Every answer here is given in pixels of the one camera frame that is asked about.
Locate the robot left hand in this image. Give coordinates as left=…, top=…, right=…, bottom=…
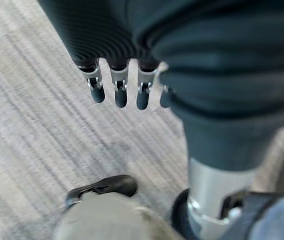
left=38, top=0, right=284, bottom=240

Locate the dark robot foot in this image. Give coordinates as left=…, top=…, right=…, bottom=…
left=65, top=174, right=138, bottom=208

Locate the blue cloth object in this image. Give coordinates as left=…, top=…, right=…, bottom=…
left=247, top=191, right=284, bottom=240

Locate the silver robot leg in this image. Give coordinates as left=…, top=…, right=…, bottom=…
left=53, top=193, right=180, bottom=240

